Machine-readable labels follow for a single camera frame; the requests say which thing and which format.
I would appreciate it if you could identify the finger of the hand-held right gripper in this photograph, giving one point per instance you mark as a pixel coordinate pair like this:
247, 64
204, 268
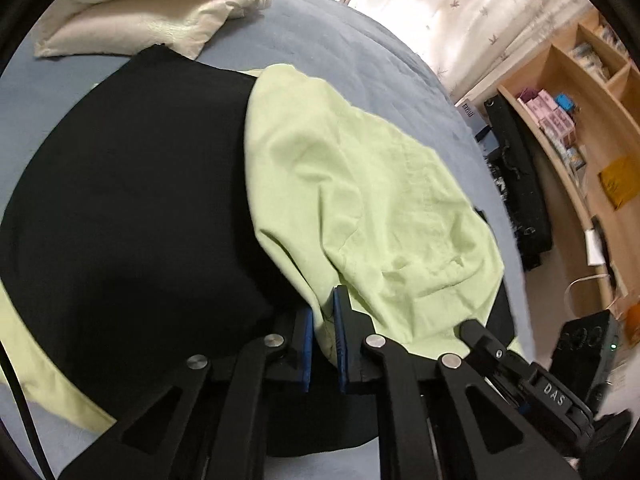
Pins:
530, 380

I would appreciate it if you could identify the stack of pink boxes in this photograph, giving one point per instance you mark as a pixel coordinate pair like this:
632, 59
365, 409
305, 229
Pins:
550, 120

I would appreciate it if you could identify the cream duvet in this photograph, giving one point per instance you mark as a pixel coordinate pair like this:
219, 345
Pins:
150, 5

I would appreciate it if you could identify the blue bed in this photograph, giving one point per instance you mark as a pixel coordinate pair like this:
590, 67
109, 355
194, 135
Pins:
350, 55

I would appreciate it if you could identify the green and black hooded jacket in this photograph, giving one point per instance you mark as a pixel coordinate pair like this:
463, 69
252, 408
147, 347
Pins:
125, 185

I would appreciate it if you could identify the white printed box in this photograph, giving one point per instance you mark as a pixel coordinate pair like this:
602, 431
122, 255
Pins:
472, 115

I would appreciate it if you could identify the white adapter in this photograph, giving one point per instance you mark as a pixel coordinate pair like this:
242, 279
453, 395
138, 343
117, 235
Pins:
594, 247

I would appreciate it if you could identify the white patterned curtain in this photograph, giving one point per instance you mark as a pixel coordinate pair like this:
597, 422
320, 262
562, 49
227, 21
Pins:
450, 10

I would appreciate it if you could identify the yellow envelope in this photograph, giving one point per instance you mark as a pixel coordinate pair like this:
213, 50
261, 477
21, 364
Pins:
620, 182

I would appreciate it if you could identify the black device with green light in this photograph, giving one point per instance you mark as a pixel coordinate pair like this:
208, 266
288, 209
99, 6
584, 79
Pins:
590, 355

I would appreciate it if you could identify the black long bag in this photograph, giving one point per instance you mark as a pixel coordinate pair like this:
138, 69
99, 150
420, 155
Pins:
520, 190

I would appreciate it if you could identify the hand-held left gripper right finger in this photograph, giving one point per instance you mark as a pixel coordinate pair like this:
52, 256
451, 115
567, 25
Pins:
342, 345

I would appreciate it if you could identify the small blue box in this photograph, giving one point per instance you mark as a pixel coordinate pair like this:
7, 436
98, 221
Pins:
564, 101

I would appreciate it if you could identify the wooden shelf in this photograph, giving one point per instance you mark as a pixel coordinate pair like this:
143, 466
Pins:
620, 125

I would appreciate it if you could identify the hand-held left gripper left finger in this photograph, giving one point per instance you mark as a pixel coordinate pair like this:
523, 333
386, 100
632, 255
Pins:
303, 350

